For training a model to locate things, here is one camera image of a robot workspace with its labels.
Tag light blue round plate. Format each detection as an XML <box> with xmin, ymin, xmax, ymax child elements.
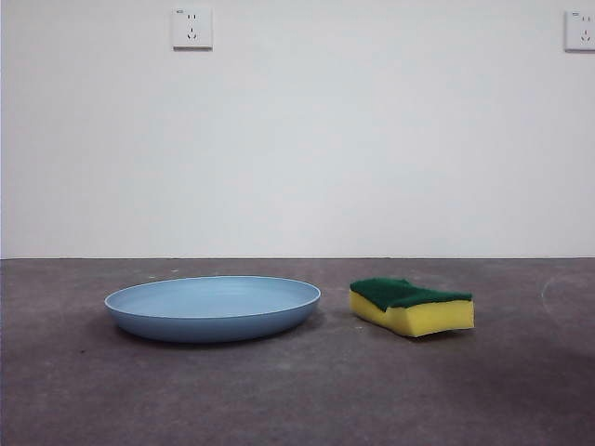
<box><xmin>103</xmin><ymin>275</ymin><xmax>323</xmax><ymax>344</ymax></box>

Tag white wall socket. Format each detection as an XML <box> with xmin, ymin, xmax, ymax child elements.
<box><xmin>563</xmin><ymin>9</ymin><xmax>595</xmax><ymax>53</ymax></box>
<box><xmin>172</xmin><ymin>7</ymin><xmax>215</xmax><ymax>51</ymax></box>

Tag yellow sponge green scouring pad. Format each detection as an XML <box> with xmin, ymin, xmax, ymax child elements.
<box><xmin>349</xmin><ymin>277</ymin><xmax>476</xmax><ymax>339</ymax></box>

